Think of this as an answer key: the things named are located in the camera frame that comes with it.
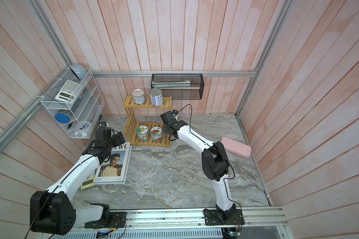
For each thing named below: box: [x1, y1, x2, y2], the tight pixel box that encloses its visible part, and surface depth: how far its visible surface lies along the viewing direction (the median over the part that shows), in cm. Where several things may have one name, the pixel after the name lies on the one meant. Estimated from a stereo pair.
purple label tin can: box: [149, 88, 164, 108], surface depth 86 cm
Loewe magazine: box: [93, 141, 133, 185], surface depth 88 cm
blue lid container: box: [54, 113, 71, 124], surface depth 78 cm
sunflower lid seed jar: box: [136, 124, 149, 142], surface depth 100 cm
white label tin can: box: [131, 88, 147, 105], surface depth 88 cm
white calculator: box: [54, 79, 84, 105], surface depth 77 cm
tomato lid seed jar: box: [150, 126, 163, 144], surface depth 100 cm
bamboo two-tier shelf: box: [123, 95, 173, 148], surface depth 100 cm
